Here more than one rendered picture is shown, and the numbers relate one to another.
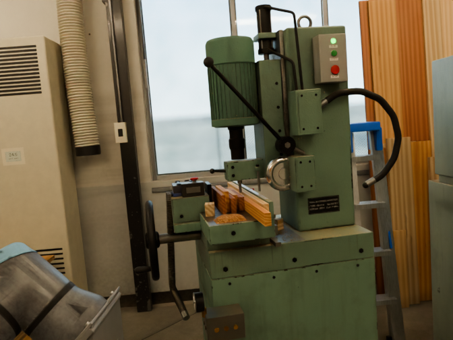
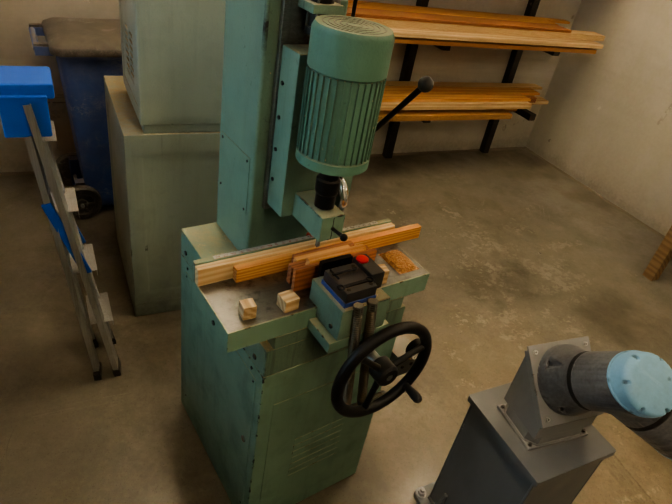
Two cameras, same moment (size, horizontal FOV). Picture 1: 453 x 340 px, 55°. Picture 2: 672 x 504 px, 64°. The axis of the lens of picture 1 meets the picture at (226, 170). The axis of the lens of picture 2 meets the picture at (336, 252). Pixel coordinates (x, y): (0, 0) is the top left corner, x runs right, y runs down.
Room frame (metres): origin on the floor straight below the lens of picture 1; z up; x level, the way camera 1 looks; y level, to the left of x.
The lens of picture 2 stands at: (2.16, 1.02, 1.74)
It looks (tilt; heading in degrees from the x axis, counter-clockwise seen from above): 34 degrees down; 241
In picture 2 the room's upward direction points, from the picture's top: 11 degrees clockwise
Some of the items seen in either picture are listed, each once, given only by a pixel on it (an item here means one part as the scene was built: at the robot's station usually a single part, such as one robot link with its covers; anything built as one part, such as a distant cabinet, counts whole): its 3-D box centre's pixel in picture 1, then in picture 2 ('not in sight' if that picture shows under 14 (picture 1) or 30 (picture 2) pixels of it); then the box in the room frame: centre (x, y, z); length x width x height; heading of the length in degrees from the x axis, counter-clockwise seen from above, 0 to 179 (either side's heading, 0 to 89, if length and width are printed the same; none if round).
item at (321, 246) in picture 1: (275, 239); (286, 277); (1.64, -0.17, 0.76); 0.57 x 0.45 x 0.09; 100
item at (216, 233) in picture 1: (213, 215); (326, 295); (1.63, 0.06, 0.87); 0.61 x 0.30 x 0.06; 10
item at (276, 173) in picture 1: (282, 173); (334, 192); (1.52, -0.20, 1.02); 0.12 x 0.03 x 0.12; 100
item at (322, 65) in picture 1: (329, 59); not in sight; (1.54, -0.39, 1.40); 0.10 x 0.06 x 0.16; 100
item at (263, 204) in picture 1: (245, 197); (304, 251); (1.65, -0.06, 0.93); 0.60 x 0.02 x 0.05; 10
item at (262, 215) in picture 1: (245, 203); (336, 250); (1.56, -0.06, 0.92); 0.60 x 0.02 x 0.04; 10
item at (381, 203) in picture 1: (368, 233); (66, 242); (2.24, -0.71, 0.58); 0.27 x 0.25 x 1.16; 3
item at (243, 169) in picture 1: (244, 171); (318, 216); (1.62, -0.07, 1.03); 0.14 x 0.07 x 0.09; 100
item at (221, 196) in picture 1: (218, 199); (335, 269); (1.60, 0.04, 0.93); 0.25 x 0.01 x 0.07; 10
